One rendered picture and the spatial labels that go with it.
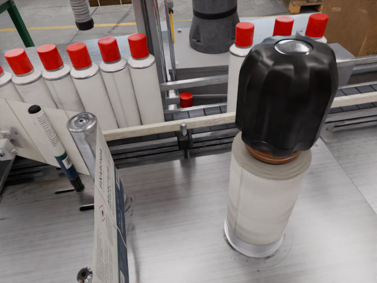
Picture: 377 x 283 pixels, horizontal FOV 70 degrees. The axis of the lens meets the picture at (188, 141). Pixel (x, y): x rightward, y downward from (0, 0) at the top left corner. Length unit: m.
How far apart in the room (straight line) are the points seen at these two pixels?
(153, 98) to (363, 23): 0.63
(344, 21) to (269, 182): 0.78
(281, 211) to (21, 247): 0.40
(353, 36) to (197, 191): 0.68
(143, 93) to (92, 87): 0.09
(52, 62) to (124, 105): 0.14
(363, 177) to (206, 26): 0.50
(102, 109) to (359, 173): 0.53
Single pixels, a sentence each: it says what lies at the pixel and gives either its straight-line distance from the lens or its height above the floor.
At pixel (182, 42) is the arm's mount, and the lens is 0.84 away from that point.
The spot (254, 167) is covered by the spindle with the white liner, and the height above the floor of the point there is 1.07.
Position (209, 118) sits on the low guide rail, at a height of 0.92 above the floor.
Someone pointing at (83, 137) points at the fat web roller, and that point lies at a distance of 0.36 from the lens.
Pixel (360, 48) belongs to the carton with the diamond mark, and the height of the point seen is 0.90.
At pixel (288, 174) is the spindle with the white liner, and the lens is 0.29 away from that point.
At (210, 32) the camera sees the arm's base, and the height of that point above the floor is 0.99.
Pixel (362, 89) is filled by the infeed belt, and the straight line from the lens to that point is 0.80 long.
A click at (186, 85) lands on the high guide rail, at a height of 0.96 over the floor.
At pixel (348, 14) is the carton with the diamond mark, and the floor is 0.96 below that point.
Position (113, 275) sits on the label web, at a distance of 0.31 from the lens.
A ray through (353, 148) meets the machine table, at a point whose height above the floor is 0.83.
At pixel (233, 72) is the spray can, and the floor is 1.00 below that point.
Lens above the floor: 1.28
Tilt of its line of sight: 44 degrees down
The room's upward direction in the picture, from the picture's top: 5 degrees counter-clockwise
